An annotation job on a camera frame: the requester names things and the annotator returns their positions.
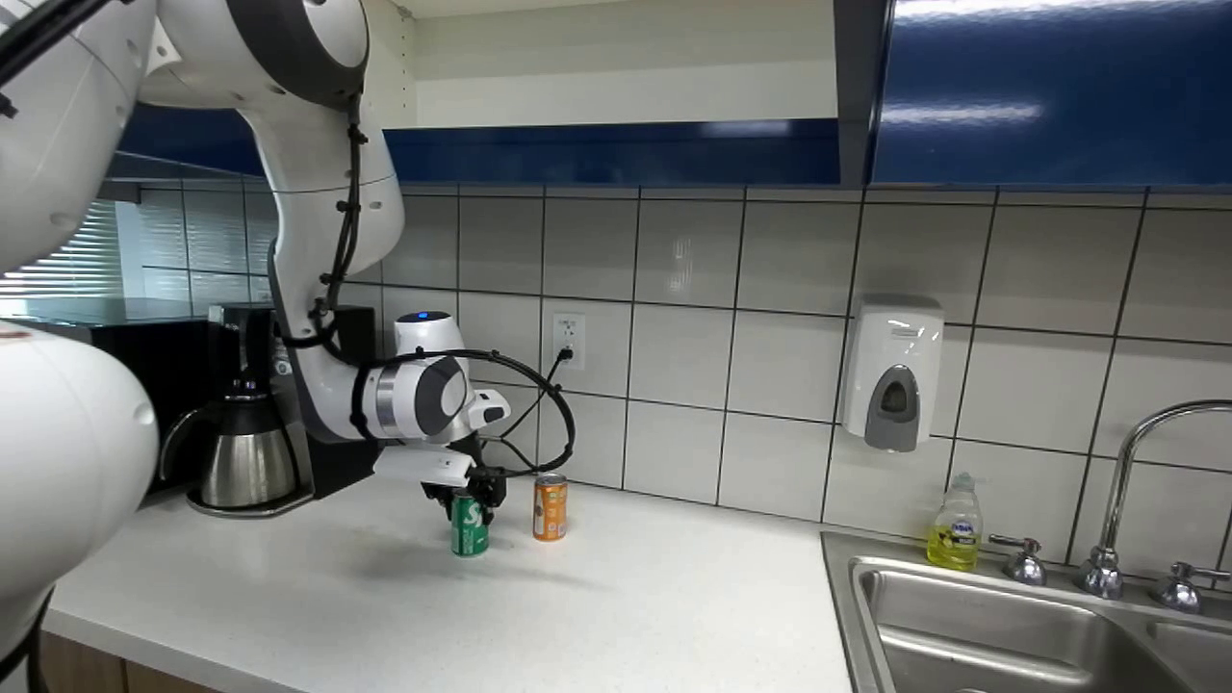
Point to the black coffee maker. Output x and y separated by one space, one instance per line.
331 463

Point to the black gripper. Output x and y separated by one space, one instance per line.
479 482

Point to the chrome sink faucet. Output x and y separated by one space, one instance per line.
1131 486

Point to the closed blue cabinet door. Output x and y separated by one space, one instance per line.
1053 91

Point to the orange soda can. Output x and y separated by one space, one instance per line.
554 508

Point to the steel coffee carafe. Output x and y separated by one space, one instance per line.
246 455

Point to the white wall outlet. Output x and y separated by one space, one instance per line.
565 339

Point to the green soda can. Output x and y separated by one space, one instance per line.
473 528

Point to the yellow dish soap bottle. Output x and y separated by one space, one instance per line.
956 528

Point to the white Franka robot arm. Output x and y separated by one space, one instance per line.
80 128

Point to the white wall soap dispenser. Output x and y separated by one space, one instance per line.
890 369

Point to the stainless steel sink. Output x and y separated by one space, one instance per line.
1025 630

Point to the open blue wall cabinet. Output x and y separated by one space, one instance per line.
618 116

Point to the black microwave oven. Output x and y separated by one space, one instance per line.
166 385

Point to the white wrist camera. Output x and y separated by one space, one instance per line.
418 463

